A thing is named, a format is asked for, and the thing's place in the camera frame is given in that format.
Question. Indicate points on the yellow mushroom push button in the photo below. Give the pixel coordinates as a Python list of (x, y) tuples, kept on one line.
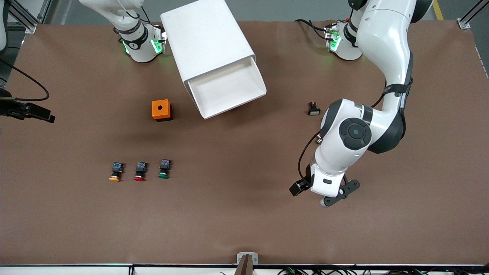
[(115, 170)]

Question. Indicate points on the red mushroom push button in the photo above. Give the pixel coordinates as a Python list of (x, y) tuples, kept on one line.
[(140, 170)]

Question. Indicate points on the green mushroom push button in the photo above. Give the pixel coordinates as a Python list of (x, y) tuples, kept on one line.
[(164, 168)]

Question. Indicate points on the aluminium frame post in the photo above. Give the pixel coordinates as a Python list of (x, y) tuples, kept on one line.
[(464, 25), (29, 28)]

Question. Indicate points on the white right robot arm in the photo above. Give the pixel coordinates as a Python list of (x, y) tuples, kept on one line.
[(141, 49)]

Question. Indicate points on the orange button enclosure box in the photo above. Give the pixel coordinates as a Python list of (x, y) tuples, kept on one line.
[(156, 112)]

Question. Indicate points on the white plastic drawer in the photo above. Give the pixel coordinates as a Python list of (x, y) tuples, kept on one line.
[(225, 91)]

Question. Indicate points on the white drawer cabinet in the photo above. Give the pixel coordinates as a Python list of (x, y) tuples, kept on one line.
[(206, 38)]

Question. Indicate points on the black switch with white face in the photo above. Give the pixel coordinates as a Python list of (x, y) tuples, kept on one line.
[(314, 110)]

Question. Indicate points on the metal bracket with post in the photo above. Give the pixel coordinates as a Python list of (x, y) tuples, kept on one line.
[(241, 259)]

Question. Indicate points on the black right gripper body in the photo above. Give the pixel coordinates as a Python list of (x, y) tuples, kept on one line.
[(23, 110)]

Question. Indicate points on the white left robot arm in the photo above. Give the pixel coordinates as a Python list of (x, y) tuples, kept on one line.
[(386, 38)]

